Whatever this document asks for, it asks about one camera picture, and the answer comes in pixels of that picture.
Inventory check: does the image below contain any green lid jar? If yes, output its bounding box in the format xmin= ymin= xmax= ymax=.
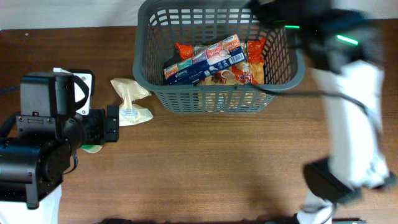
xmin=81 ymin=145 xmax=103 ymax=154

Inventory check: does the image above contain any beige paper bag packet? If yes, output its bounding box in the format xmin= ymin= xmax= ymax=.
xmin=111 ymin=78 xmax=154 ymax=126

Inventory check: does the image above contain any grey plastic shopping basket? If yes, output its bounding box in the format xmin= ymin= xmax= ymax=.
xmin=133 ymin=1 xmax=305 ymax=114

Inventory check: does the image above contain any white tissue pack stack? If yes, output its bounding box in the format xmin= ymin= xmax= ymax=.
xmin=164 ymin=34 xmax=246 ymax=85

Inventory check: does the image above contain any yellow Nescafe coffee bag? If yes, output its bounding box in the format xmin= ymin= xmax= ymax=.
xmin=199 ymin=62 xmax=265 ymax=86

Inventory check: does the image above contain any orange spaghetti packet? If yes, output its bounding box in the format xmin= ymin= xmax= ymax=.
xmin=175 ymin=37 xmax=266 ymax=63

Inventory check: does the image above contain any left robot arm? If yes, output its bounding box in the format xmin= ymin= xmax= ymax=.
xmin=1 ymin=68 xmax=119 ymax=223

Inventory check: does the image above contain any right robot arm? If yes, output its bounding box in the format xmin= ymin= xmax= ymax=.
xmin=248 ymin=1 xmax=397 ymax=223

